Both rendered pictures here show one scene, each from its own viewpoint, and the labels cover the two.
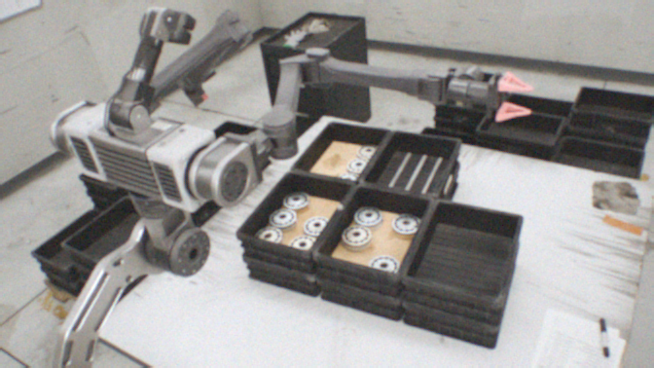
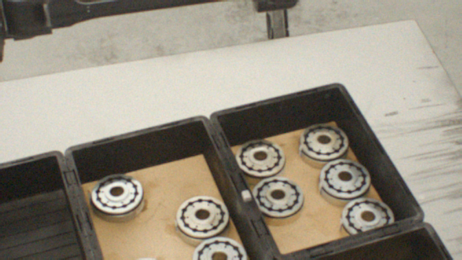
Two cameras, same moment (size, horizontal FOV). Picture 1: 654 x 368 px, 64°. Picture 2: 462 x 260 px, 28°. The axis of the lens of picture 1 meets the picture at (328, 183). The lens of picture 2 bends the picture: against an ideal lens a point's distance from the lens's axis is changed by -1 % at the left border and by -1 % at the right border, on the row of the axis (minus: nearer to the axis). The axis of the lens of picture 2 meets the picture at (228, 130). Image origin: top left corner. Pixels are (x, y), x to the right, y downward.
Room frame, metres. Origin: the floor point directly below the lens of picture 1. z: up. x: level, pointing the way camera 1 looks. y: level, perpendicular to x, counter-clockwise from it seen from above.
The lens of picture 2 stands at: (2.16, -0.89, 2.24)
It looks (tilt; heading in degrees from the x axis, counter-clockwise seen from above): 45 degrees down; 132
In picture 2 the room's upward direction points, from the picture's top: straight up
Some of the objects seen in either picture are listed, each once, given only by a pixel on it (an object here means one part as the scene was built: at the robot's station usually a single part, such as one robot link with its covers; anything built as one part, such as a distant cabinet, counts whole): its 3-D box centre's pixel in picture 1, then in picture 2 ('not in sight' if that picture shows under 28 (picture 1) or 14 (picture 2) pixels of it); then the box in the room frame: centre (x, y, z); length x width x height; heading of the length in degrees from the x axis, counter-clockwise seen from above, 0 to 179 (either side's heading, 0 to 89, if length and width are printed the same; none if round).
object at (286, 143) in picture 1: (277, 139); not in sight; (1.10, 0.11, 1.44); 0.10 x 0.09 x 0.05; 145
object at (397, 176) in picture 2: (298, 209); (312, 167); (1.47, 0.12, 0.92); 0.40 x 0.30 x 0.02; 151
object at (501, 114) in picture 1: (511, 104); not in sight; (1.13, -0.48, 1.44); 0.09 x 0.07 x 0.07; 54
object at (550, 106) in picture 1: (532, 132); not in sight; (2.68, -1.29, 0.31); 0.40 x 0.30 x 0.34; 55
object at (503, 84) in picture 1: (513, 92); not in sight; (1.13, -0.48, 1.47); 0.09 x 0.07 x 0.07; 54
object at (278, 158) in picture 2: (303, 245); (260, 157); (1.34, 0.12, 0.86); 0.10 x 0.10 x 0.01
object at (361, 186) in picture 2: (282, 218); (345, 178); (1.51, 0.19, 0.86); 0.10 x 0.10 x 0.01
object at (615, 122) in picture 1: (606, 137); not in sight; (2.45, -1.62, 0.37); 0.40 x 0.30 x 0.45; 55
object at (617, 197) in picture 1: (615, 195); not in sight; (1.57, -1.13, 0.71); 0.22 x 0.19 x 0.01; 145
